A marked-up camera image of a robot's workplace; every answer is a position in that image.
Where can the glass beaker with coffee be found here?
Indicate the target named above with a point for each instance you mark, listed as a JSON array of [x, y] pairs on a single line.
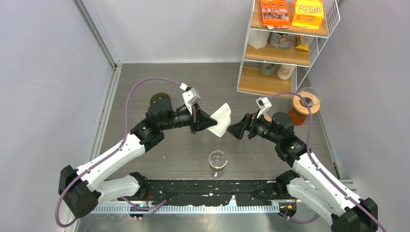
[[217, 162]]

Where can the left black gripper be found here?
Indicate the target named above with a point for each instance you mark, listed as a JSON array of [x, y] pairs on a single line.
[[199, 120]]

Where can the yellow snack packet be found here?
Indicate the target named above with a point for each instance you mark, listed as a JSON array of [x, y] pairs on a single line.
[[303, 43]]

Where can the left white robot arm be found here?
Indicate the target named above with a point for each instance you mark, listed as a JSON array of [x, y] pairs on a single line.
[[83, 188]]

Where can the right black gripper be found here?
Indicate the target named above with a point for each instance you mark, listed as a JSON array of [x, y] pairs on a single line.
[[248, 123]]

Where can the dark green glass dripper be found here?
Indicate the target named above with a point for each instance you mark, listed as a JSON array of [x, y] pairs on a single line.
[[158, 96]]

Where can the brown paper coffee filter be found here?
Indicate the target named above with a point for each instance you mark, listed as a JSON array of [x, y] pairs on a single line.
[[267, 118]]

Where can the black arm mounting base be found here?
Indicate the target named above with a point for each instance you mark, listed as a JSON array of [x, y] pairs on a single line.
[[213, 192]]

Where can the clear glass dripper cone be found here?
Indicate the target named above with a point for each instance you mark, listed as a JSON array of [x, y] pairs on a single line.
[[311, 95]]

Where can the grey green cup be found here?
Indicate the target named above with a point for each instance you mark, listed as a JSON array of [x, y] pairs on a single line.
[[267, 69]]

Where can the orange glass carafe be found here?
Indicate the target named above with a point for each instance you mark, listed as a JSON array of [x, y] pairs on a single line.
[[296, 117]]

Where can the yellow scrub daddy box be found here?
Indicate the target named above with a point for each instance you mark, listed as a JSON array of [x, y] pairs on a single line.
[[307, 14]]

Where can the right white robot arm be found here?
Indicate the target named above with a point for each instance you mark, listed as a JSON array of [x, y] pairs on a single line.
[[308, 180]]

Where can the white printed cup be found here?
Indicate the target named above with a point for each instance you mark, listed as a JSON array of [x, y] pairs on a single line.
[[285, 72]]

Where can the wooden ring dripper holder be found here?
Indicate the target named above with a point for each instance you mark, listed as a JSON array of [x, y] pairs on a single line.
[[301, 106]]

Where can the white wire wooden shelf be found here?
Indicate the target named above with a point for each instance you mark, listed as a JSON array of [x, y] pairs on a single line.
[[250, 80]]

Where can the grey printed mug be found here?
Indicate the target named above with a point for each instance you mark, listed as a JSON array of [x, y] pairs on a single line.
[[281, 40]]

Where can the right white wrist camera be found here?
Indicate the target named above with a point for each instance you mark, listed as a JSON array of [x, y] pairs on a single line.
[[264, 105]]

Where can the white paper coffee filter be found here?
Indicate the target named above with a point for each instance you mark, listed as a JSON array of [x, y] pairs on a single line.
[[223, 118]]

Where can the orange snack box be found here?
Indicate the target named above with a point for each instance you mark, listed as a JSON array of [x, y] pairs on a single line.
[[275, 14]]

